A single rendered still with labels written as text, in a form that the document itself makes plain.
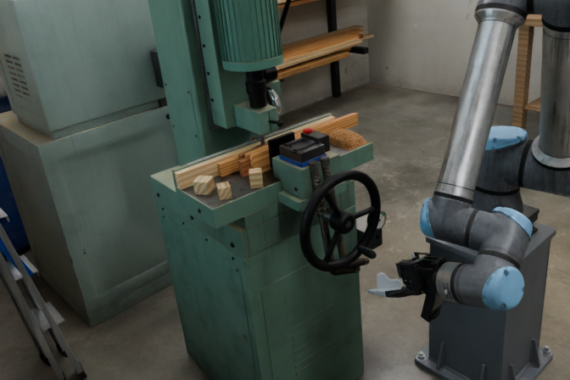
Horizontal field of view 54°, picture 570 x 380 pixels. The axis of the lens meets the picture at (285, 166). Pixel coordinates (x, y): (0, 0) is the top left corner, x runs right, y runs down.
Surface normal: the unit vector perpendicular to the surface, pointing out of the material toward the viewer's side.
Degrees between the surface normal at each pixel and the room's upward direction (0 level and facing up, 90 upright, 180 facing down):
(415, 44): 90
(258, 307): 90
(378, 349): 0
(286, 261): 90
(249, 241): 90
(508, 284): 73
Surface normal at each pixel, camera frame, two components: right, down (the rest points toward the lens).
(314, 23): 0.67, 0.24
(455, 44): -0.73, 0.33
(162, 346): -0.10, -0.91
